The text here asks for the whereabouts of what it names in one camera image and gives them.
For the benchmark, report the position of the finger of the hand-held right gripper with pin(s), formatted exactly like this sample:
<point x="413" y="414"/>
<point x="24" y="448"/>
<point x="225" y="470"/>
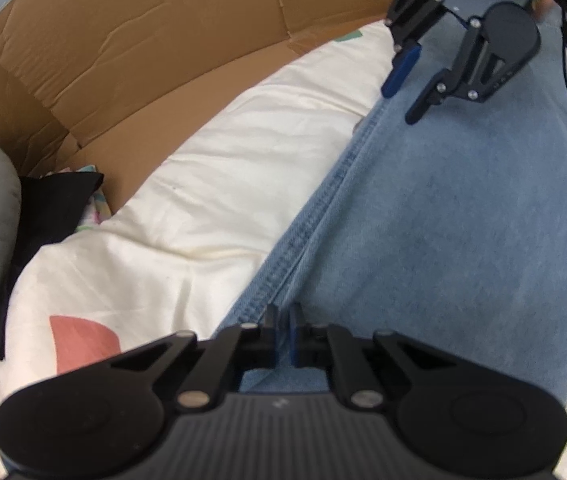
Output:
<point x="398" y="72"/>
<point x="423" y="105"/>

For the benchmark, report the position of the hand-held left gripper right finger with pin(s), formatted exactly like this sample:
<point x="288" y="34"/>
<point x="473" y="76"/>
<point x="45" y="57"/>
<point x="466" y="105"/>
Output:
<point x="294" y="342"/>

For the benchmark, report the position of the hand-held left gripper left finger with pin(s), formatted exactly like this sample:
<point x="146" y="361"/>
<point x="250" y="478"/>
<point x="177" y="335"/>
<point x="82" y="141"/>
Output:
<point x="272" y="342"/>

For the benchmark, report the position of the light blue denim jeans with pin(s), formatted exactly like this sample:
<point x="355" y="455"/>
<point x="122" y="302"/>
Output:
<point x="438" y="220"/>

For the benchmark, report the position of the cream bear printed blanket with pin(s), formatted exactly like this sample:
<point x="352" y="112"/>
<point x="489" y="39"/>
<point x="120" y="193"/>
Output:
<point x="173" y="220"/>

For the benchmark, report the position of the pastel printed cloth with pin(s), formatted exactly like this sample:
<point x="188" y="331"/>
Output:
<point x="94" y="210"/>

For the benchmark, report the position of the black cloth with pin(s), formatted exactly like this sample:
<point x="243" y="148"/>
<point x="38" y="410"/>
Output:
<point x="48" y="210"/>

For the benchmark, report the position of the brown cardboard sheet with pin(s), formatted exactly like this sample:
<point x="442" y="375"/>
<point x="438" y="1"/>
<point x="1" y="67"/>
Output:
<point x="138" y="50"/>

